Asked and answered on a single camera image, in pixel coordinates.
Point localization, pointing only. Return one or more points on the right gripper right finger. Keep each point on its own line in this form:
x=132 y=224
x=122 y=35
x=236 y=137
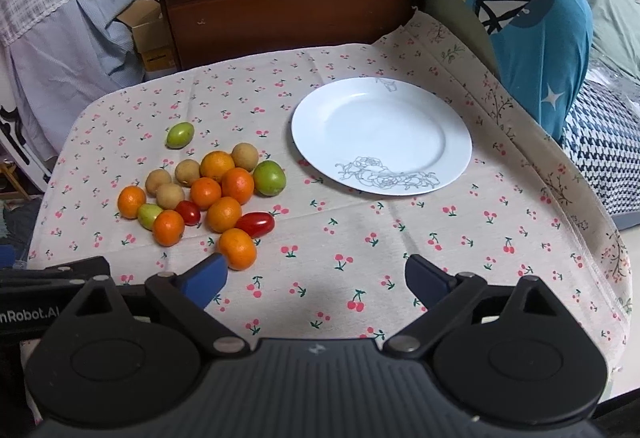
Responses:
x=449 y=302

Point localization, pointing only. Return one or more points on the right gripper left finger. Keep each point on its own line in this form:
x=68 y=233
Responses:
x=179 y=302

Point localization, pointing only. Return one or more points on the orange tangerine two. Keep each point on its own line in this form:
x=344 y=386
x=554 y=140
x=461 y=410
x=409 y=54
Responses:
x=168 y=228

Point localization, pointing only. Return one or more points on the orange tangerine five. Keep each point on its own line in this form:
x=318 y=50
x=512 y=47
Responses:
x=238 y=249

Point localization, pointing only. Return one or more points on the red cherry tomato small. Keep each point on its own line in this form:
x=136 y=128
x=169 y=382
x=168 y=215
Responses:
x=189 y=212

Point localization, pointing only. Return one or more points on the orange tangerine four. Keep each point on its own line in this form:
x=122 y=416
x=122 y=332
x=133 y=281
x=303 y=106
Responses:
x=223 y=214

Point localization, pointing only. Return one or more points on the red cherry tomato long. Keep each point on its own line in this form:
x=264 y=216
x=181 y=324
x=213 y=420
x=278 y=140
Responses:
x=256 y=224

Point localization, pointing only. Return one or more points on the orange tangerine one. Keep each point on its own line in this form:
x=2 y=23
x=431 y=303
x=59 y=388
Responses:
x=129 y=201

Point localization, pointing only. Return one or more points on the white floral plate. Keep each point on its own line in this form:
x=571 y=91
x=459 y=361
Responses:
x=381 y=136

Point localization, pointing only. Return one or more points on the small green plum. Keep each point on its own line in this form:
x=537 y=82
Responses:
x=147 y=215

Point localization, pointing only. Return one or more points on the brown longan one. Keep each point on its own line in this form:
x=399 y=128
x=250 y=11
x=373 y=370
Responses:
x=169 y=195

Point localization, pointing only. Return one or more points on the orange tangerine three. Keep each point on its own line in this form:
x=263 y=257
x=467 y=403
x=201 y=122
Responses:
x=204 y=192

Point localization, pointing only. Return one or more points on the orange tangerine six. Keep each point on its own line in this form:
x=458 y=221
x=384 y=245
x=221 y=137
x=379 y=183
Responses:
x=237 y=184

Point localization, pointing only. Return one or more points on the brown longan three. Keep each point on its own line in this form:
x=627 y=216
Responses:
x=186 y=172

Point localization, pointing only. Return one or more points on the orange tangerine seven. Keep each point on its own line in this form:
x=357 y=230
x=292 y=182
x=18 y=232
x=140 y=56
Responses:
x=215 y=164

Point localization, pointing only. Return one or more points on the lone green plum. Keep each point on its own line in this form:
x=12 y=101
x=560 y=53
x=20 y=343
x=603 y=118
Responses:
x=179 y=135

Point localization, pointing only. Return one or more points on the cherry print tablecloth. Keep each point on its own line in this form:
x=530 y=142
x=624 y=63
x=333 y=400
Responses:
x=333 y=266

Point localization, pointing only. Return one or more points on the checkered sofa cover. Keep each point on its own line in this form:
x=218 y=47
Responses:
x=601 y=137

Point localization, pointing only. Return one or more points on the blue gray hanging cloth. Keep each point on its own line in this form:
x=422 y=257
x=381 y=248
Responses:
x=67 y=61

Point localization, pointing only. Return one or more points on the blue patterned pillow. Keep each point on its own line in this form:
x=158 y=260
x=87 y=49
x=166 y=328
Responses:
x=542 y=52

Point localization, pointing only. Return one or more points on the cardboard box on floor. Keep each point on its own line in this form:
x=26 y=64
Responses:
x=151 y=37

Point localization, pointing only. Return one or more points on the brown wooden cabinet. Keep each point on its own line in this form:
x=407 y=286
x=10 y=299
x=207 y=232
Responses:
x=203 y=32

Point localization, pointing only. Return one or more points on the pale green pillow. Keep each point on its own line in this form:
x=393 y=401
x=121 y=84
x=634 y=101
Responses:
x=616 y=34

